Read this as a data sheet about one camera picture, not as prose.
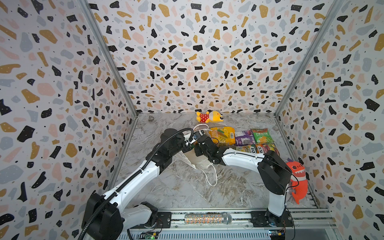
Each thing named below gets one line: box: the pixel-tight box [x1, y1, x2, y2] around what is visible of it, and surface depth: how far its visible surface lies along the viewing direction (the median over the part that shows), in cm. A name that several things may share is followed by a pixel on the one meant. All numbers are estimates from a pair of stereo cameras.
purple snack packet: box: [235, 130, 256, 147], surface depth 105 cm
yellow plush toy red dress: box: [195, 109, 224, 123], surface depth 115 cm
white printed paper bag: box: [177, 147, 218, 187], surface depth 79 cm
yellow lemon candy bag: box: [208, 126, 236, 146], surface depth 105 cm
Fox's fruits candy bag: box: [256, 143, 280, 157], surface depth 101 cm
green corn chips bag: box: [251, 128, 275, 144], surface depth 108 cm
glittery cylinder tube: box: [184, 212, 233, 225], surface depth 73 cm
